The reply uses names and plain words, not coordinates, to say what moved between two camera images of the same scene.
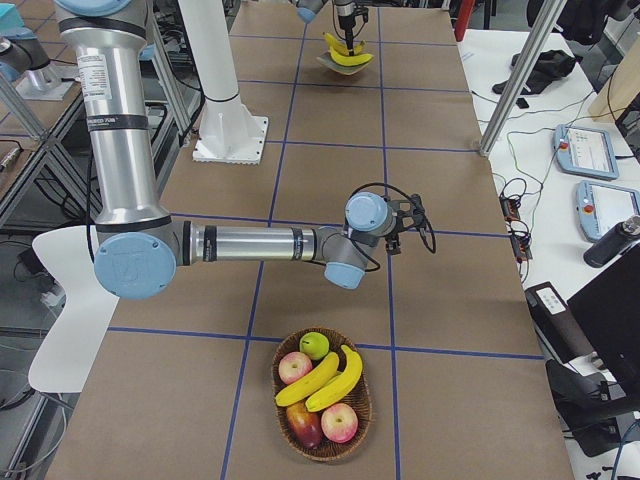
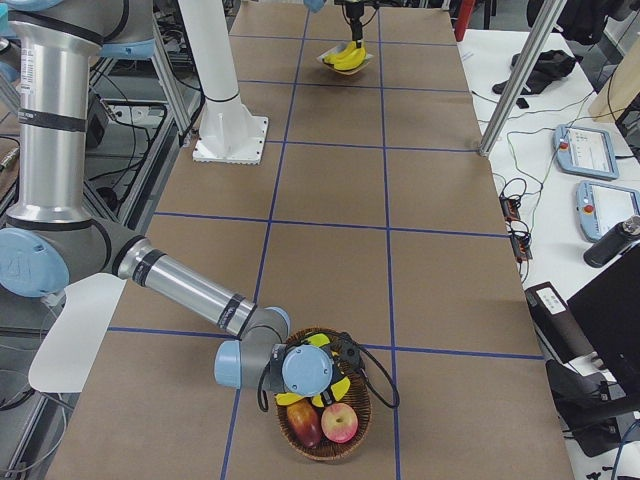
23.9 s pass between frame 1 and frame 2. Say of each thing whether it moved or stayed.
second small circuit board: stayed
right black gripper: moved
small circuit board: stayed
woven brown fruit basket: stayed
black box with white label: stayed
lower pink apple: stayed
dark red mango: stayed
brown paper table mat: stayed
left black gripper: moved
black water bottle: stayed
